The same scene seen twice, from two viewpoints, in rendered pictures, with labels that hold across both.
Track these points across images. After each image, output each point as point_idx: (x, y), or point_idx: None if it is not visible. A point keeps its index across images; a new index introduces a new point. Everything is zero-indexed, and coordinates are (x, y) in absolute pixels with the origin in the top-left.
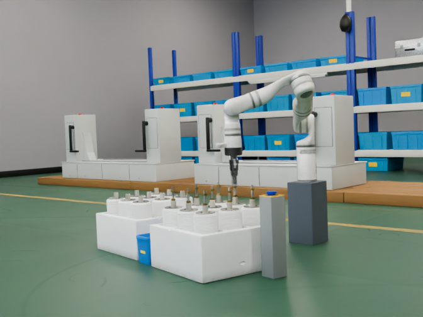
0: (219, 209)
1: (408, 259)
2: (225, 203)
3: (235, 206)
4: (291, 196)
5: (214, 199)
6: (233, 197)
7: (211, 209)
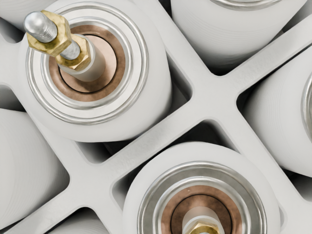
0: (33, 113)
1: None
2: (303, 152)
3: (125, 223)
4: None
5: (68, 68)
6: (188, 221)
7: (18, 55)
